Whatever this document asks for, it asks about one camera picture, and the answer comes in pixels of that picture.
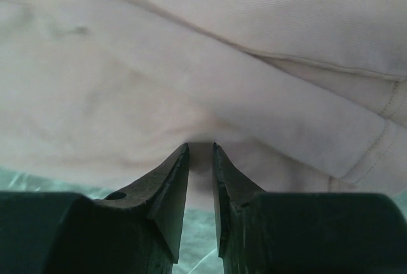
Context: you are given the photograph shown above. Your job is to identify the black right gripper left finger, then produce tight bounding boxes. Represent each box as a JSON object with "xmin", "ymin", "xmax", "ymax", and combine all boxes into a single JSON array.
[{"xmin": 1, "ymin": 144, "xmax": 189, "ymax": 273}]

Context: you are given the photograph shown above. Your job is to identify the pink printed t-shirt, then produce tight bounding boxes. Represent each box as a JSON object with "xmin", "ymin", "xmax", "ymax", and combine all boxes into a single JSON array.
[{"xmin": 1, "ymin": 0, "xmax": 406, "ymax": 208}]

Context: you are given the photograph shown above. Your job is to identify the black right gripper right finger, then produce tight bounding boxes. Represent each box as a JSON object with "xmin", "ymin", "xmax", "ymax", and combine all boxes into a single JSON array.
[{"xmin": 212, "ymin": 145, "xmax": 406, "ymax": 273}]

